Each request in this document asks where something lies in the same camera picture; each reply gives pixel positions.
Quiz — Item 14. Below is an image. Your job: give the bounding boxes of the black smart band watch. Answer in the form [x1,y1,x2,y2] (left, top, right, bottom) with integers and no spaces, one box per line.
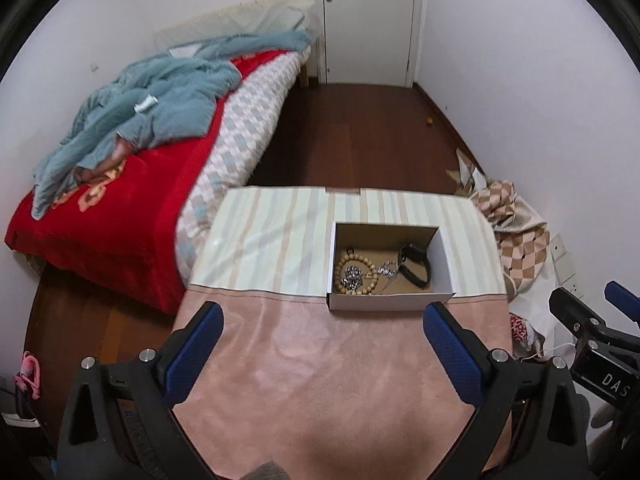
[397,243,432,289]

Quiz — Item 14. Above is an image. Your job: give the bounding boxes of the dark chunky chain bracelet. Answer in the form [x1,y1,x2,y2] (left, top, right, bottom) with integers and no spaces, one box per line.
[342,264,367,292]

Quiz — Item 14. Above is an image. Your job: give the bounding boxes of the wooden bead bracelet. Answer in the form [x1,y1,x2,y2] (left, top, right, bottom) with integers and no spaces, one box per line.
[333,251,381,296]

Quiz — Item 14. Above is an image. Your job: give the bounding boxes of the white printed plastic bag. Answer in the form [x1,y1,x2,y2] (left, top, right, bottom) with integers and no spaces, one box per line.
[509,257,562,360]

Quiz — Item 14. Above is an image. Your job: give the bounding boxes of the brown checkered cloth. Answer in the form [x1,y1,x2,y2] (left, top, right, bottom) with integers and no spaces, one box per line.
[471,181,550,297]

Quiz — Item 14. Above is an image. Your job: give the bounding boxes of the white cardboard box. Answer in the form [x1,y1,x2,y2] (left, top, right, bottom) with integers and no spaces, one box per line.
[326,222,454,312]

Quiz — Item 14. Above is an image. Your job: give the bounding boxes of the red bed blanket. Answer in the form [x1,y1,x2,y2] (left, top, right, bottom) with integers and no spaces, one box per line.
[4,50,293,313]

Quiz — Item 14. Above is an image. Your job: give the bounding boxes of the pink clothes hanger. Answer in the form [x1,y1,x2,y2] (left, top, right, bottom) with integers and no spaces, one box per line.
[13,351,41,400]

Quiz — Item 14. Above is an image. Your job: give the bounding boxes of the torn cardboard pieces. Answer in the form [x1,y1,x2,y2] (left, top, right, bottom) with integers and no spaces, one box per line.
[446,148,490,197]

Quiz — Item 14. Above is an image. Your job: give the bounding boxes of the teal fleece blanket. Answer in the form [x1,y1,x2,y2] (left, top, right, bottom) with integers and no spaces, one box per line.
[30,29,312,220]

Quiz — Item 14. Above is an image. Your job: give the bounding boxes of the white door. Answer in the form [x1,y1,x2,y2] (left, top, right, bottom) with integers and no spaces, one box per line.
[314,0,425,87]

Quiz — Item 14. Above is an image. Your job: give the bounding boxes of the white headboard pillow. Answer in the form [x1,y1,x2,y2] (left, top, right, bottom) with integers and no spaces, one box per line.
[153,0,320,51]

